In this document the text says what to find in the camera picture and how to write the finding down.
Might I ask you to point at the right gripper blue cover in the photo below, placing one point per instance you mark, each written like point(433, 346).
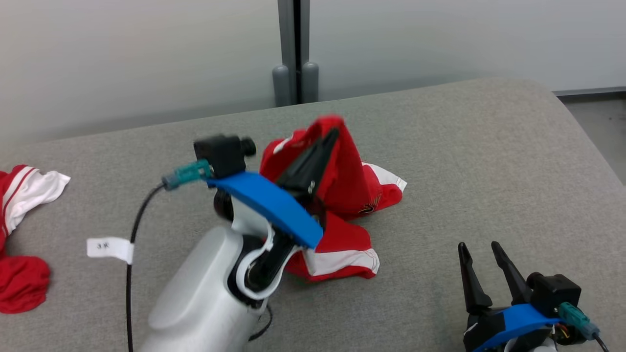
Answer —
point(513, 320)

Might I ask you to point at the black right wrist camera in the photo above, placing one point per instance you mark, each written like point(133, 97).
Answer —
point(555, 293)

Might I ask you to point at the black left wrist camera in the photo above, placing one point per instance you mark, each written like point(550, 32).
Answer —
point(222, 154)

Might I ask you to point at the teal camera connector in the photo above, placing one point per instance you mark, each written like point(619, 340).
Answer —
point(577, 320)
point(188, 173)

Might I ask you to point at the teal right camera connector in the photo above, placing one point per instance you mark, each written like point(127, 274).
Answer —
point(577, 320)

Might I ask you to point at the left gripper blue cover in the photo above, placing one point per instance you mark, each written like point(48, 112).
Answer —
point(274, 205)

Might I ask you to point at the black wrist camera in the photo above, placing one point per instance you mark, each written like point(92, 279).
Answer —
point(555, 293)
point(222, 154)

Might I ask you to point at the red jersey with number print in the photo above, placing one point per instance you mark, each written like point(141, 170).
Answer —
point(22, 283)

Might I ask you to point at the teal left camera connector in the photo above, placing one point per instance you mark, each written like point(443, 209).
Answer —
point(188, 173)

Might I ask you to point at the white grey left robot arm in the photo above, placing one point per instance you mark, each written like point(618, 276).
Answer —
point(195, 293)

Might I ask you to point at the red garment with white trim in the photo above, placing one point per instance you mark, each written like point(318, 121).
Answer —
point(347, 176)

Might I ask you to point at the grey partition post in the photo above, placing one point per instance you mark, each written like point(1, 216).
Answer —
point(288, 39)

